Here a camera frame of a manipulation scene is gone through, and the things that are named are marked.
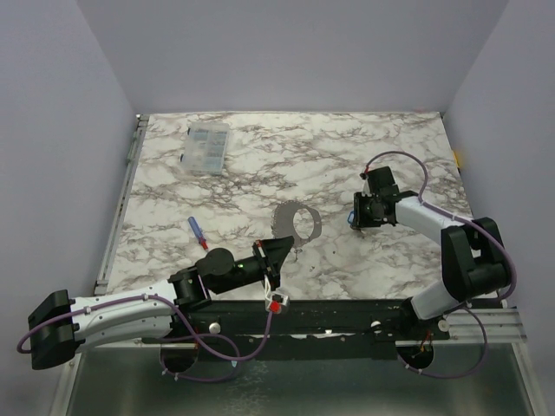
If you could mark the aluminium side rail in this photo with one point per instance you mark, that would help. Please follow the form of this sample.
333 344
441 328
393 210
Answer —
132 160

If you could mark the clear plastic organizer box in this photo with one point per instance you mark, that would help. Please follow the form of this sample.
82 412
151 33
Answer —
205 147

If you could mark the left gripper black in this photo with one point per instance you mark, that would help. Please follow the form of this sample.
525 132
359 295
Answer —
271 254

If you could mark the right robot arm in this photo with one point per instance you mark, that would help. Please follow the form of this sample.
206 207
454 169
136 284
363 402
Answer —
474 261

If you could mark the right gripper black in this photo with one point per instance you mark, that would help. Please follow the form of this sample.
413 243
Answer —
360 211

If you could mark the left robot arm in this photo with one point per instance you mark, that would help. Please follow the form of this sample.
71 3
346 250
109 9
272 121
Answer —
60 326

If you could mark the blue red screwdriver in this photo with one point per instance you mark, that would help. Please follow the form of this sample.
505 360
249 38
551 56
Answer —
198 233

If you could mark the yellow clip at edge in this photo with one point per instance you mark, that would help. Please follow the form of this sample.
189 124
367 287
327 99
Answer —
458 159

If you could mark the metal key ring plate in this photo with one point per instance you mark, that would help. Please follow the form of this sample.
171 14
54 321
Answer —
296 219

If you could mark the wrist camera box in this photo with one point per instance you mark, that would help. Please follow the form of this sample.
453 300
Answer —
274 301
379 182

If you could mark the black tag key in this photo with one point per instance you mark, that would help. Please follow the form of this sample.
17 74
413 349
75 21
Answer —
297 252

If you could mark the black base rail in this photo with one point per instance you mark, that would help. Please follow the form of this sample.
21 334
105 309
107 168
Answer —
309 330

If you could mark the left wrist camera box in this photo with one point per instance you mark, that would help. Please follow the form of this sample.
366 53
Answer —
274 301

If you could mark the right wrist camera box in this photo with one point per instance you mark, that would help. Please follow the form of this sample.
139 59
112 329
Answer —
379 182

